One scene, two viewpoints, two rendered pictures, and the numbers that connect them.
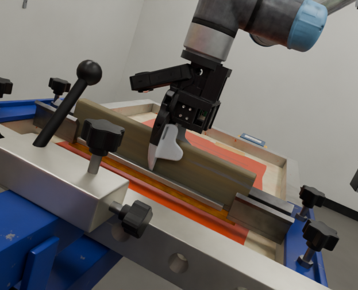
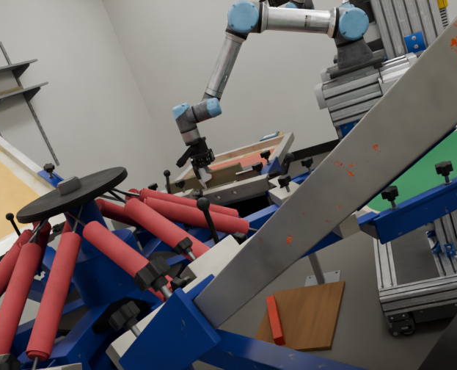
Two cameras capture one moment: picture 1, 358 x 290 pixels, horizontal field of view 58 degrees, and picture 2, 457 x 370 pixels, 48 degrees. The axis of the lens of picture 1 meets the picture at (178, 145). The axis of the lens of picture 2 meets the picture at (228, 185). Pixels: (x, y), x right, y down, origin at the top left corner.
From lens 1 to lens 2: 163 cm
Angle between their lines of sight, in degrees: 8
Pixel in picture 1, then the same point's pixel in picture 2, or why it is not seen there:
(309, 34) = (216, 111)
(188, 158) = (214, 175)
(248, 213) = (245, 176)
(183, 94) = (195, 156)
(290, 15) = (206, 111)
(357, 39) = not seen: outside the picture
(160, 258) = (213, 200)
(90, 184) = (185, 194)
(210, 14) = (183, 128)
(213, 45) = (192, 136)
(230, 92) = (271, 87)
